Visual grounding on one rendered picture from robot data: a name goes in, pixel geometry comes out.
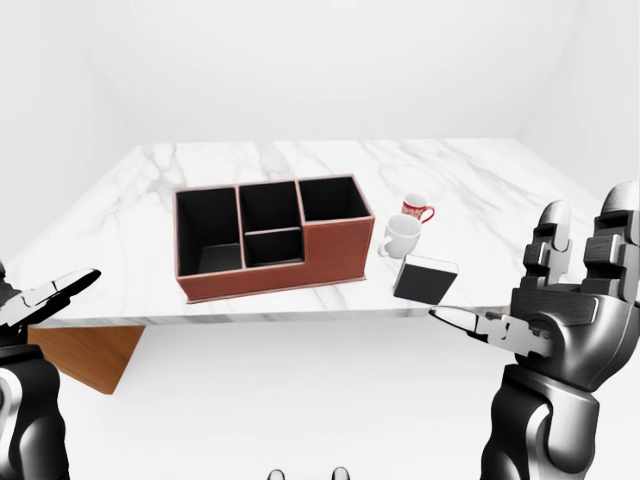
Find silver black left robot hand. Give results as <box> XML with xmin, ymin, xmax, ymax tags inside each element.
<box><xmin>0</xmin><ymin>260</ymin><xmax>102</xmax><ymax>353</ymax></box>

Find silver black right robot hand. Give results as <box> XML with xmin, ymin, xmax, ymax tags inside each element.
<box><xmin>428</xmin><ymin>180</ymin><xmax>640</xmax><ymax>393</ymax></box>

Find black book with white pages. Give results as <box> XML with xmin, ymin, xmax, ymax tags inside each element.
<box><xmin>392</xmin><ymin>253</ymin><xmax>460</xmax><ymax>306</ymax></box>

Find red-brown desk caddy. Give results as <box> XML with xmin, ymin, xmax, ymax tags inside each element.
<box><xmin>172</xmin><ymin>173</ymin><xmax>376</xmax><ymax>305</ymax></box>

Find brown wooden table support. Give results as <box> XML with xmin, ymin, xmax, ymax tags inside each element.
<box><xmin>27</xmin><ymin>325</ymin><xmax>147</xmax><ymax>396</ymax></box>

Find plain white mug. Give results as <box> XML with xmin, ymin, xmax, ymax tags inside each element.
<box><xmin>377</xmin><ymin>214</ymin><xmax>424</xmax><ymax>260</ymax></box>

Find red and white printed mug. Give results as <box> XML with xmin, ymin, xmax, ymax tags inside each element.
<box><xmin>400</xmin><ymin>193</ymin><xmax>436</xmax><ymax>225</ymax></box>

